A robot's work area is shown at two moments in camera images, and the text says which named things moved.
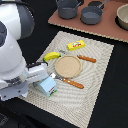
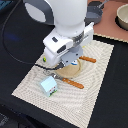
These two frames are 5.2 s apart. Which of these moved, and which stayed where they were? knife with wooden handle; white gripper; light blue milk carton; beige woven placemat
Moved: white gripper
Stayed: knife with wooden handle; beige woven placemat; light blue milk carton
